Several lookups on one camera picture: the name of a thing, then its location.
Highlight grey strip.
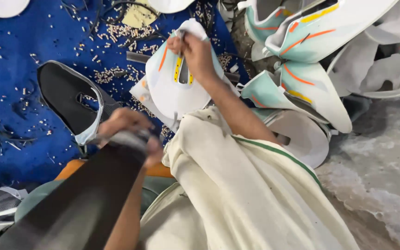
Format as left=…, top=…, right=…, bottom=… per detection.
left=126, top=51, right=153, bottom=64

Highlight blue floor mat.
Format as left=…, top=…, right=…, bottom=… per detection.
left=0, top=0, right=253, bottom=188

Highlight scattered small punched bits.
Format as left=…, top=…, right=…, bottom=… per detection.
left=0, top=0, right=235, bottom=153

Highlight person's left hand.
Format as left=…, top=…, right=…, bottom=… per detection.
left=97, top=108, right=164, bottom=169

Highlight heap of white shoe uppers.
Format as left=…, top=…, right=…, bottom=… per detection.
left=326, top=0, right=400, bottom=100

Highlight white rounded shoe piece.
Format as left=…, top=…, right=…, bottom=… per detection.
left=252, top=108, right=331, bottom=169

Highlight black upper with blue lining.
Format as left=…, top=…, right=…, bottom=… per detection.
left=37, top=60, right=123, bottom=146

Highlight person's cream garment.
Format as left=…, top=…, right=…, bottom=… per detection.
left=139, top=106, right=361, bottom=250

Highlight mint upper with orange stripes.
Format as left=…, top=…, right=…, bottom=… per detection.
left=265, top=0, right=399, bottom=64
left=239, top=61, right=353, bottom=134
left=244, top=0, right=302, bottom=44

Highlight white mint shoe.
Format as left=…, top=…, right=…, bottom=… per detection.
left=144, top=18, right=225, bottom=121

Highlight small metal hand tool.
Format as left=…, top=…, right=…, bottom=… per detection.
left=178, top=31, right=187, bottom=59

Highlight white flat shoe piece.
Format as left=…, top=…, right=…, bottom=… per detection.
left=129, top=76, right=180, bottom=133

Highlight black shoe piece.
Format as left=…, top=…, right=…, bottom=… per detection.
left=0, top=129, right=152, bottom=250

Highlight yellowish card piece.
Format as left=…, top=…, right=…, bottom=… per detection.
left=122, top=0, right=159, bottom=29

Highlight person's right hand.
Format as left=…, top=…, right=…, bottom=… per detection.
left=167, top=33, right=222, bottom=86

